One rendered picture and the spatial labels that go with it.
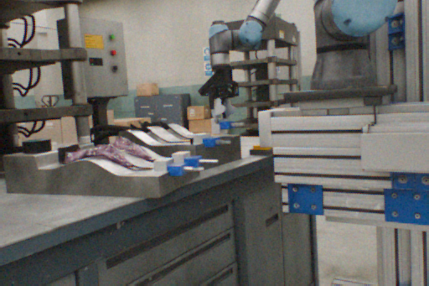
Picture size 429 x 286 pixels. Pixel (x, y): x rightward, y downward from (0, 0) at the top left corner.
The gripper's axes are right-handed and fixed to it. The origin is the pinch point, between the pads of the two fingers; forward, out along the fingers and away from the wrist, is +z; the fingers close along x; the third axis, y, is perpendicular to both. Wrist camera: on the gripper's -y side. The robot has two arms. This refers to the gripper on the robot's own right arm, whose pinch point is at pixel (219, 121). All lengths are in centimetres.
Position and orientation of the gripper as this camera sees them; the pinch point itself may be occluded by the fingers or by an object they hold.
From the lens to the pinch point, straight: 146.9
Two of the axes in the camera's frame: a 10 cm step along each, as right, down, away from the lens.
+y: 7.9, -0.8, -6.1
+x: 6.1, -0.1, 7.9
